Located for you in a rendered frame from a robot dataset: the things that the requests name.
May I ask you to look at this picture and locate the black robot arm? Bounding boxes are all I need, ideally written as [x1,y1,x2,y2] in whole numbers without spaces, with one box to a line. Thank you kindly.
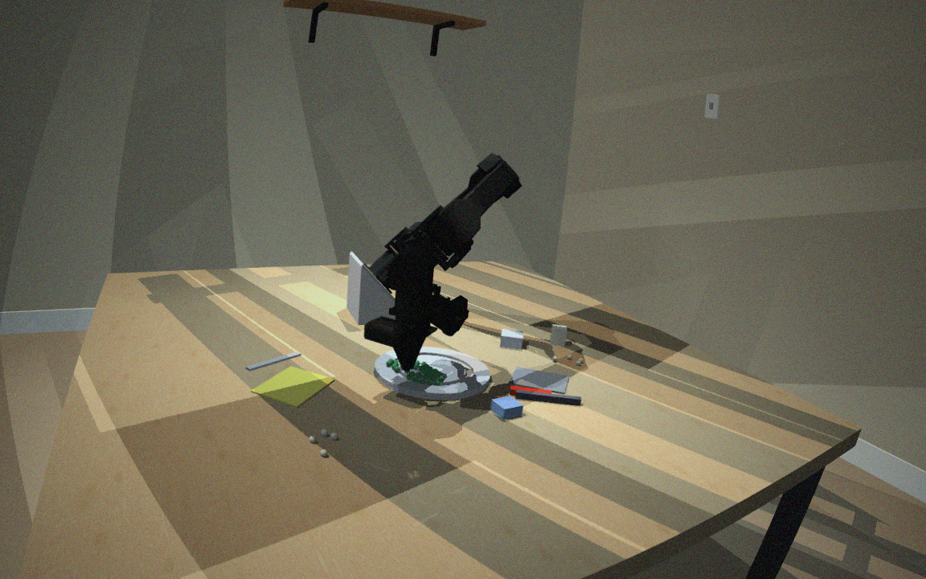
[365,153,522,336]

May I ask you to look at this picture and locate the grey flat bar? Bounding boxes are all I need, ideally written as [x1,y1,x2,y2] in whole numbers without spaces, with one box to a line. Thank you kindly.
[246,351,301,371]

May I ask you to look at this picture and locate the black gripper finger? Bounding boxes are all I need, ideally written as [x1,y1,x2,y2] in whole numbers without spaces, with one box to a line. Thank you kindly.
[393,335,423,371]
[410,326,437,369]

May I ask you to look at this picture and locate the yellow-green flat square panel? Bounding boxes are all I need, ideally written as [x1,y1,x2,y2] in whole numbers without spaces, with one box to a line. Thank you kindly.
[251,366,335,408]

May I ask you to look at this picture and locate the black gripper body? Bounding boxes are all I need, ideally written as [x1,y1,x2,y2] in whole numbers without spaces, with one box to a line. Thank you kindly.
[363,279,437,347]

